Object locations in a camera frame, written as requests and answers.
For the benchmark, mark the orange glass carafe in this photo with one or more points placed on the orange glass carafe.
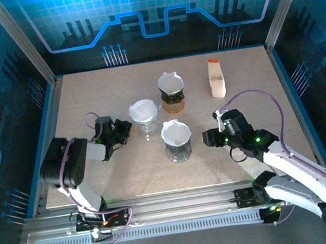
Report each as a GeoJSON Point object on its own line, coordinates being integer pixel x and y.
{"type": "Point", "coordinates": [174, 107]}

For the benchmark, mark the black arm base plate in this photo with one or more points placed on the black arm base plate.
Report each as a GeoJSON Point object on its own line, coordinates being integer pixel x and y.
{"type": "Point", "coordinates": [115, 216]}
{"type": "Point", "coordinates": [243, 197]}

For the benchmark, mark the smoke grey glass carafe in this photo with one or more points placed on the smoke grey glass carafe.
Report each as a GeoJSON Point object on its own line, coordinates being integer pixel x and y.
{"type": "Point", "coordinates": [179, 156]}

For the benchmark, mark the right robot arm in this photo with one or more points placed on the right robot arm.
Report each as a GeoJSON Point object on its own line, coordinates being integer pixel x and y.
{"type": "Point", "coordinates": [295, 166]}

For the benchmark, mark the aluminium mounting rail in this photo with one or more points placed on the aluminium mounting rail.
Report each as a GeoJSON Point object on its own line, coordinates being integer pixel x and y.
{"type": "Point", "coordinates": [178, 202]}

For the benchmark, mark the clear carafe with white filter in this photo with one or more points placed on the clear carafe with white filter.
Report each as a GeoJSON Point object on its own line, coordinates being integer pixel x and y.
{"type": "Point", "coordinates": [158, 105]}

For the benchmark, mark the orange coffee filter box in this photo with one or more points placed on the orange coffee filter box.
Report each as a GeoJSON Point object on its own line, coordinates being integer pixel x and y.
{"type": "Point", "coordinates": [216, 80]}

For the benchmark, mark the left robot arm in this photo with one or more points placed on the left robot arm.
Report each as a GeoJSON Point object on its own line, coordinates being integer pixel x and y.
{"type": "Point", "coordinates": [65, 164]}

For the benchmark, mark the aluminium frame post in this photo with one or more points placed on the aluminium frame post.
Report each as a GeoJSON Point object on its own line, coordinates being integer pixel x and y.
{"type": "Point", "coordinates": [20, 42]}
{"type": "Point", "coordinates": [287, 2]}

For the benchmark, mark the black controller box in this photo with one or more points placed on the black controller box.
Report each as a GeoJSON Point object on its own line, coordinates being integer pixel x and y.
{"type": "Point", "coordinates": [270, 214]}

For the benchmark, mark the clear glass carafe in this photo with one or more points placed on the clear glass carafe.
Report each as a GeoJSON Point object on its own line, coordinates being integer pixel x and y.
{"type": "Point", "coordinates": [149, 131]}

